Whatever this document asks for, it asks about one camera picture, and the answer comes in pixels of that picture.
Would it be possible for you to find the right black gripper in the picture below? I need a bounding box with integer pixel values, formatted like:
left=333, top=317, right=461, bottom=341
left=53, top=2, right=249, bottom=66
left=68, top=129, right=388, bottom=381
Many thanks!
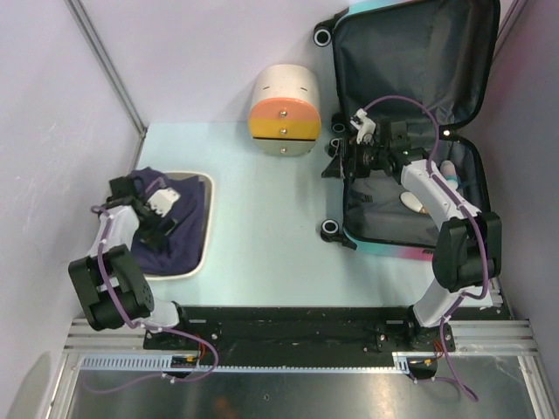
left=321, top=138, right=388, bottom=180

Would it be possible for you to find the navy garment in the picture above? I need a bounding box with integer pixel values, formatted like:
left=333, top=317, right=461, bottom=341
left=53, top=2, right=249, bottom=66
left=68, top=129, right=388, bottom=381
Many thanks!
left=130, top=167, right=206, bottom=277

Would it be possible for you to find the cream round drawer cabinet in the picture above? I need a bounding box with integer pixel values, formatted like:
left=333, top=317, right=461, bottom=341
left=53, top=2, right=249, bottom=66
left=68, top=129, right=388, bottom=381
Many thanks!
left=248, top=64, right=321, bottom=157

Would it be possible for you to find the white rectangular tray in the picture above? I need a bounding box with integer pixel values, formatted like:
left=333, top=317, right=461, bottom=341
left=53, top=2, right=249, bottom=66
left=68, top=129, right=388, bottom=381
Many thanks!
left=145, top=170, right=216, bottom=282

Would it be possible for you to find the white tube pink band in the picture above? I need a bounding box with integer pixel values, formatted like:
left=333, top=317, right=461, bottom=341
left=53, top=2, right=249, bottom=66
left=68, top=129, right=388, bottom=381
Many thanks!
left=440, top=160, right=459, bottom=190

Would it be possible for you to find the pink and teal kids suitcase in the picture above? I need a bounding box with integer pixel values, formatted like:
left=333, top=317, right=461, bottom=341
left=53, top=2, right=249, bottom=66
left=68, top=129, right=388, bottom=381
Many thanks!
left=313, top=1, right=500, bottom=260

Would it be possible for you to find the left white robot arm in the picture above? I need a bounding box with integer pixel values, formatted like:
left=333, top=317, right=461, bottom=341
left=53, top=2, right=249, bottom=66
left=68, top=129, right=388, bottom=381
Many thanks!
left=68, top=175, right=193, bottom=349

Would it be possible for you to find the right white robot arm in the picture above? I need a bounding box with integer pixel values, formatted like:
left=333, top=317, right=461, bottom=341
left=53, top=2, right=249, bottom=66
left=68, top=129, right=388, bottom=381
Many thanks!
left=321, top=126, right=501, bottom=350

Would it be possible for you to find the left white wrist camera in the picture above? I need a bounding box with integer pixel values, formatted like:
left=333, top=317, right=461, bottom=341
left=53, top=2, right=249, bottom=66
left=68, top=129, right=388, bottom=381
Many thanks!
left=148, top=188, right=180, bottom=216

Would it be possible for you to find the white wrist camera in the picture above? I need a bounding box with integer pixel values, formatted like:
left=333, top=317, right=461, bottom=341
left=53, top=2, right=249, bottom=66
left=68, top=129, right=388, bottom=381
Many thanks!
left=148, top=188, right=180, bottom=216
left=350, top=108, right=376, bottom=144

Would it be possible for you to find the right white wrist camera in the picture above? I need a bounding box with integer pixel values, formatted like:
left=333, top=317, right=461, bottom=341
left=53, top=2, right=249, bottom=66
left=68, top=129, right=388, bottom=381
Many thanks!
left=350, top=108, right=376, bottom=144

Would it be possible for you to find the grey slotted cable duct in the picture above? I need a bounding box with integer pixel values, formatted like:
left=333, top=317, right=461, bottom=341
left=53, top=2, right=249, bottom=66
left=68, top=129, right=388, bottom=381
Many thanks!
left=80, top=352, right=431, bottom=374

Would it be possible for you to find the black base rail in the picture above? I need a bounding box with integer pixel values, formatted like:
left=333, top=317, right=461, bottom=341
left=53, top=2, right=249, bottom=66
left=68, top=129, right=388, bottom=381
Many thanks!
left=143, top=305, right=510, bottom=368

